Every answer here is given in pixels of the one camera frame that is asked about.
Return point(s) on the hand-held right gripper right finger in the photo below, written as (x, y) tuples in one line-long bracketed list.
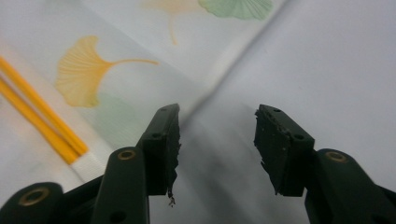
[(285, 155)]

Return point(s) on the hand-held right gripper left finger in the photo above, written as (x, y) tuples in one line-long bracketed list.
[(158, 155)]

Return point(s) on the white leaf-print fabric bag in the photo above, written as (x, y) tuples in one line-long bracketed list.
[(130, 84)]

